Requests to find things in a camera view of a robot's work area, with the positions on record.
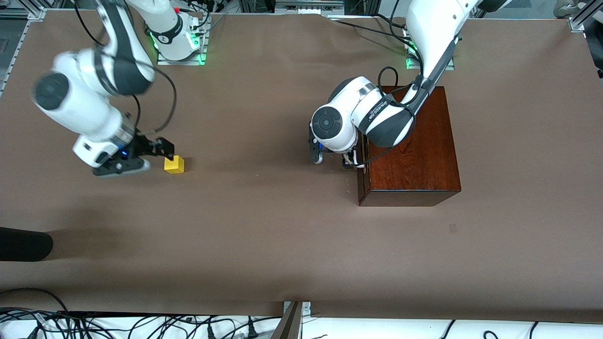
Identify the light wood drawer white handle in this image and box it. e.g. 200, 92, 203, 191
351, 141, 371, 176

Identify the dark brown wooden cabinet box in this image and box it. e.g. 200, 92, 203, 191
357, 86, 461, 207

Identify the brown paper table cover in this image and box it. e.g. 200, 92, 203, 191
0, 9, 603, 323

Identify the black cylinder object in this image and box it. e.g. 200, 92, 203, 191
0, 227, 53, 262

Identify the aluminium profile corner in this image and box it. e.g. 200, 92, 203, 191
569, 0, 603, 32
0, 7, 48, 20

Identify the dark grey metal beam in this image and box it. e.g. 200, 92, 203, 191
271, 301, 303, 339

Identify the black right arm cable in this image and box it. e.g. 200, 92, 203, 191
73, 0, 178, 138

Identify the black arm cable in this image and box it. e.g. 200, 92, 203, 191
360, 66, 427, 168
73, 0, 178, 138

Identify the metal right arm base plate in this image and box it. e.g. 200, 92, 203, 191
157, 21, 210, 66

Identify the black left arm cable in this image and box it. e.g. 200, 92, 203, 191
360, 66, 427, 168

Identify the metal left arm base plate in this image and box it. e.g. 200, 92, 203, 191
406, 45, 456, 71

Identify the black base cable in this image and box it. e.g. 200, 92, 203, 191
335, 19, 411, 44
371, 13, 407, 30

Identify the aluminium corner bracket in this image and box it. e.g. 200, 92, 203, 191
283, 301, 311, 317

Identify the black arched cable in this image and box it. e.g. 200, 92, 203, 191
0, 288, 70, 314

